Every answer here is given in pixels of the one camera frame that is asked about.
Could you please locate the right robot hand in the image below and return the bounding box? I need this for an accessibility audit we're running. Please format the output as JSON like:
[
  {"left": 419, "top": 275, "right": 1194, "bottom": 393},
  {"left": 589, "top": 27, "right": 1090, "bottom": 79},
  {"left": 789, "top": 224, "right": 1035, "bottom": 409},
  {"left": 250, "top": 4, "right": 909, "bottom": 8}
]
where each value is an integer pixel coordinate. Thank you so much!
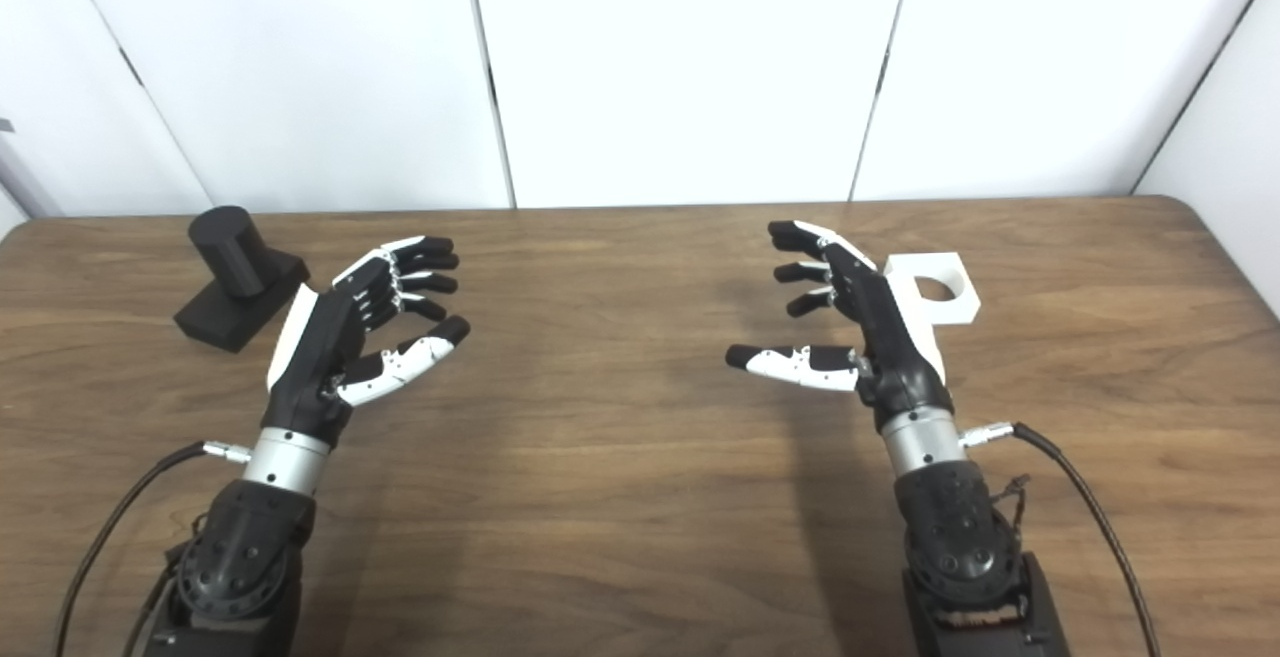
[{"left": 725, "top": 220, "right": 956, "bottom": 433}]

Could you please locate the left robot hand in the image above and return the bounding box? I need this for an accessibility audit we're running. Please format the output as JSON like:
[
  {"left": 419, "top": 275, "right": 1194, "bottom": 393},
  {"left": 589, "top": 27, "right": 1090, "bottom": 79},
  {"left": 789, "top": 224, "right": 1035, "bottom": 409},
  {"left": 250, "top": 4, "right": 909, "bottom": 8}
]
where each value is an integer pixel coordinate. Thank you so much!
[{"left": 265, "top": 234, "right": 472, "bottom": 448}]

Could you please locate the white square piece with hole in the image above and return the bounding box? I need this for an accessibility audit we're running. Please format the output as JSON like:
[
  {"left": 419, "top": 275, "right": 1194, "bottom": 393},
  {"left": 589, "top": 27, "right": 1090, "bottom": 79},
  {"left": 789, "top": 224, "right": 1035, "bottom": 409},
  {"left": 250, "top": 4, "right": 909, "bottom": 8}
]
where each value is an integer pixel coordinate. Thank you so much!
[{"left": 883, "top": 252, "right": 982, "bottom": 328}]

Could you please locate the black peg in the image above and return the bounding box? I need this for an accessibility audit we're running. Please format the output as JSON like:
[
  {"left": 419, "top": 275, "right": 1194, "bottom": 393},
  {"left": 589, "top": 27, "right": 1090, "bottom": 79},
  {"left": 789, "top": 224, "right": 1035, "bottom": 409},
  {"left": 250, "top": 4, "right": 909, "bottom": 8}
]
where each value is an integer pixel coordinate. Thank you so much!
[{"left": 173, "top": 205, "right": 311, "bottom": 354}]

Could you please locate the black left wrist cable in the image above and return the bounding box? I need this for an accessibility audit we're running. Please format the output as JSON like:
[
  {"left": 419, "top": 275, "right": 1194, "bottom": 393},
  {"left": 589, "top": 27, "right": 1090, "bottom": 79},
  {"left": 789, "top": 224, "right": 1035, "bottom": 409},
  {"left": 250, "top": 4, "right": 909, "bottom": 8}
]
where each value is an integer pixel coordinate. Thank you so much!
[{"left": 55, "top": 440, "right": 253, "bottom": 657}]

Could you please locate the gray wall corner post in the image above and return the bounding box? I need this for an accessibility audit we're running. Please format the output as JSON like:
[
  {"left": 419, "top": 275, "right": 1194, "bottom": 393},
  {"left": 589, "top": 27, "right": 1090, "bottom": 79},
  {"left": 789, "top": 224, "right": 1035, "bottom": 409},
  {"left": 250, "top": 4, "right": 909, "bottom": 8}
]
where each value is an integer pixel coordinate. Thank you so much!
[{"left": 0, "top": 132, "right": 63, "bottom": 218}]

